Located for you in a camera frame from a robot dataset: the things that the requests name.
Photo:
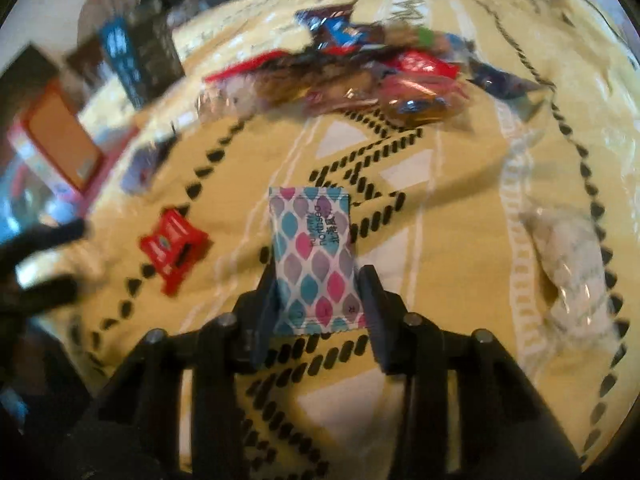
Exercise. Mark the flat red box lid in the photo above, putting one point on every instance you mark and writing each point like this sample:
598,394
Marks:
115,160

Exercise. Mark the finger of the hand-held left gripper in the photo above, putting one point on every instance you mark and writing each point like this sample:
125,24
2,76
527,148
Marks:
40,297
45,240

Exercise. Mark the red snack packet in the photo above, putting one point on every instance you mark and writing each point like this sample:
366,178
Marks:
172,250

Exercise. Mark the pile of mixed snack packets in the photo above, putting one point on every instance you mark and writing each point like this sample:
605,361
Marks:
360,75

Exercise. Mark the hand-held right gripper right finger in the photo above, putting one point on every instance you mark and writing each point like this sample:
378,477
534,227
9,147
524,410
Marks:
372,310

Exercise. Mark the small bluish snack packet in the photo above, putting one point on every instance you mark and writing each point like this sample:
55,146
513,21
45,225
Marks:
142,165

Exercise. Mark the red and orange box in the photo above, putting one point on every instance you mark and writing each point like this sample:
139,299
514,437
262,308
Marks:
55,145

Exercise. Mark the clear plastic bowl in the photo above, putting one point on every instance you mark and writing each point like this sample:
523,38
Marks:
12,205

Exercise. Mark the blue and black carton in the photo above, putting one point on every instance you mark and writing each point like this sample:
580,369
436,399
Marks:
142,55

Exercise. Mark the clear plastic snack packet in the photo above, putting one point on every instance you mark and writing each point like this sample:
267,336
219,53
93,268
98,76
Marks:
570,270

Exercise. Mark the pink blue patterned snack packet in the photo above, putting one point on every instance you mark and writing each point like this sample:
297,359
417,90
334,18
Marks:
312,260

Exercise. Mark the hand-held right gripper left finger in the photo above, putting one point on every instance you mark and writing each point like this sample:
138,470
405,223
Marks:
264,310

